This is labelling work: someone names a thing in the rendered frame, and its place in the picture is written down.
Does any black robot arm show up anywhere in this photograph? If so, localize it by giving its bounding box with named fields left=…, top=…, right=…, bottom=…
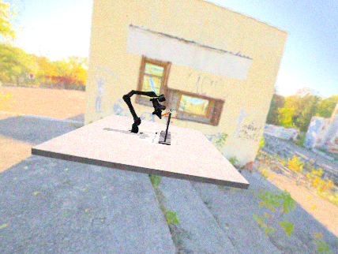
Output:
left=122, top=90, right=166, bottom=133

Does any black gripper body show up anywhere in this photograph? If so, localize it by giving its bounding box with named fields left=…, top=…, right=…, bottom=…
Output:
left=152, top=103, right=165, bottom=115

